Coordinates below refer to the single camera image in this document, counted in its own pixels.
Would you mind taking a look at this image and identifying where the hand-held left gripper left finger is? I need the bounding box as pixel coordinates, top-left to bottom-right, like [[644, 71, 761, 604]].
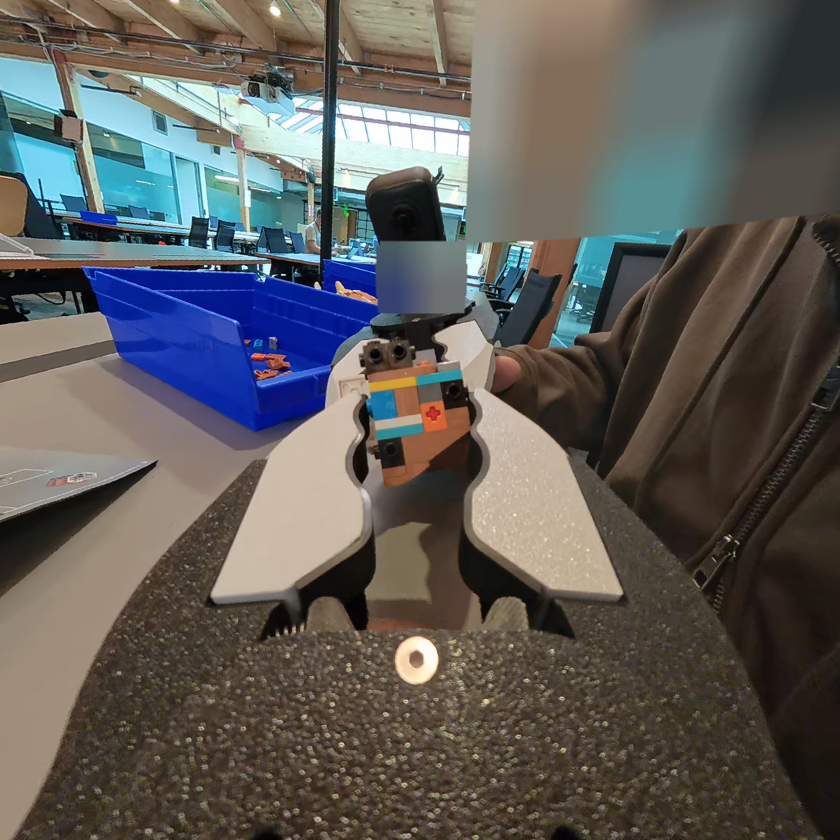
[[210, 392, 376, 631]]

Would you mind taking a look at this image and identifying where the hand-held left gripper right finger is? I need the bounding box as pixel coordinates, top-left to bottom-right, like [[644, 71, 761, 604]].
[[459, 387, 624, 631]]

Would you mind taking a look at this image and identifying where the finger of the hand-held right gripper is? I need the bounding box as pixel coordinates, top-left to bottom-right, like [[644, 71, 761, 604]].
[[325, 338, 371, 409], [432, 322, 501, 392]]

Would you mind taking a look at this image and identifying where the colourful striped brick model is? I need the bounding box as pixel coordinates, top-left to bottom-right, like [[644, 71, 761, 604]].
[[360, 339, 475, 490]]

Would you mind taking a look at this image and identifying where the blue plastic bin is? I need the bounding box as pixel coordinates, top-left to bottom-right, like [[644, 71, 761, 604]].
[[82, 266, 380, 432], [322, 258, 378, 304]]

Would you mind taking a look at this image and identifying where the person's right forearm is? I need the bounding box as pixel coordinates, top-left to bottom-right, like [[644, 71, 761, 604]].
[[505, 272, 660, 470]]

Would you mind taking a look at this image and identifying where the black office chair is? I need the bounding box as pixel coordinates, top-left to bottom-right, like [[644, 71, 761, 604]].
[[482, 266, 564, 349]]

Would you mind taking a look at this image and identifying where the black monitor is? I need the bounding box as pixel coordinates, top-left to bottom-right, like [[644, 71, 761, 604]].
[[589, 243, 673, 336]]

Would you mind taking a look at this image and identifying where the row of black office chairs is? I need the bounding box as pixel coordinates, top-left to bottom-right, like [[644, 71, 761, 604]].
[[187, 217, 309, 256]]

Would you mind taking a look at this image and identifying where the person's brown hoodie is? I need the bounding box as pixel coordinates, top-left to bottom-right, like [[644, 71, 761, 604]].
[[594, 213, 840, 828]]

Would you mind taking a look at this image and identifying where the grey instruction booklet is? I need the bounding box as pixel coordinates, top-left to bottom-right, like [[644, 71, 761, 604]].
[[0, 446, 160, 524]]

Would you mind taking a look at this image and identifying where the long office table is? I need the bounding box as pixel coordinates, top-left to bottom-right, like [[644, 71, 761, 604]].
[[0, 236, 271, 271]]

